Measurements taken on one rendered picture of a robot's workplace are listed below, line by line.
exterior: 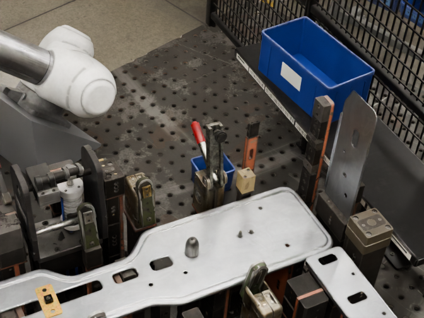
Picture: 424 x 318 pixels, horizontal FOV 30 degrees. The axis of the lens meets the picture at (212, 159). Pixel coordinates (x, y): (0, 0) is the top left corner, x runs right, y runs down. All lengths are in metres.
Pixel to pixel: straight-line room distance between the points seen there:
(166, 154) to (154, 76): 0.41
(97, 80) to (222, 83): 0.74
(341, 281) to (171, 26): 2.73
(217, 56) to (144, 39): 1.35
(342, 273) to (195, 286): 0.34
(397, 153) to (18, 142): 1.08
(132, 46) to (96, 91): 2.03
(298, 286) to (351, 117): 0.40
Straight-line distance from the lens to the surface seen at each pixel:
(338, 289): 1.81
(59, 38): 2.39
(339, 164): 1.91
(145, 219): 1.89
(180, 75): 2.82
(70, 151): 2.44
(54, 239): 1.92
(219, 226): 1.89
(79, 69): 2.18
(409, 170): 2.09
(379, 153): 2.11
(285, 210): 1.95
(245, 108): 2.70
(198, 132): 1.92
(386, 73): 2.18
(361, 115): 1.78
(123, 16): 4.41
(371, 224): 1.88
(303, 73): 2.14
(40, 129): 2.29
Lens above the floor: 2.40
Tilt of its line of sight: 43 degrees down
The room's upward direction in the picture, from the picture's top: 5 degrees clockwise
